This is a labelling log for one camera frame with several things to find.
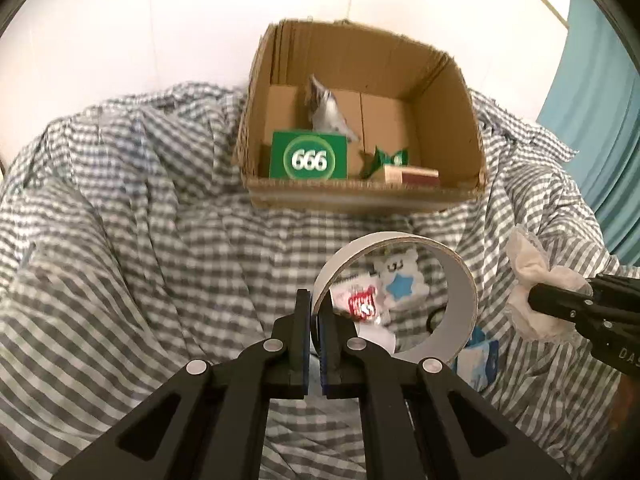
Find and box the green foil wrapper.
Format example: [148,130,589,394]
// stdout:
[361,146,411,180]

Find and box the white and red sachet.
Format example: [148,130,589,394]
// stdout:
[330,271,391,326]

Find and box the silver foil wrapper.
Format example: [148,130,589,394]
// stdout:
[304,74,362,143]

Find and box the white bear with blue star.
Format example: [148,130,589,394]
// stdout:
[372,247,431,311]

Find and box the brown cardboard box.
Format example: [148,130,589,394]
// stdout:
[232,19,488,216]

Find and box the small wooden box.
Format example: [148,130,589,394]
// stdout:
[369,164,441,188]

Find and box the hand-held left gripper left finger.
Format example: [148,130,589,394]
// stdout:
[50,287,314,480]

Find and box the grey checked cloth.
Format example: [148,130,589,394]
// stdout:
[0,80,631,480]

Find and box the teal curtain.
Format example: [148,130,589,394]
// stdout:
[537,0,640,266]

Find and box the black hair tie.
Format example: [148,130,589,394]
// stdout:
[426,308,448,336]

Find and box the blue and white tissue packet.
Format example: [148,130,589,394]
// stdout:
[452,327,501,392]

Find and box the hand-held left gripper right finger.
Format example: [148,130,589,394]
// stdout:
[317,298,573,480]

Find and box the white cardboard tape roll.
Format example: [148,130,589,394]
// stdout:
[311,231,478,366]

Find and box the green card box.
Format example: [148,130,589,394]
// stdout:
[269,131,349,181]

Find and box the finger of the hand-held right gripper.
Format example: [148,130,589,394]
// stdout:
[527,283,640,341]
[587,275,640,306]

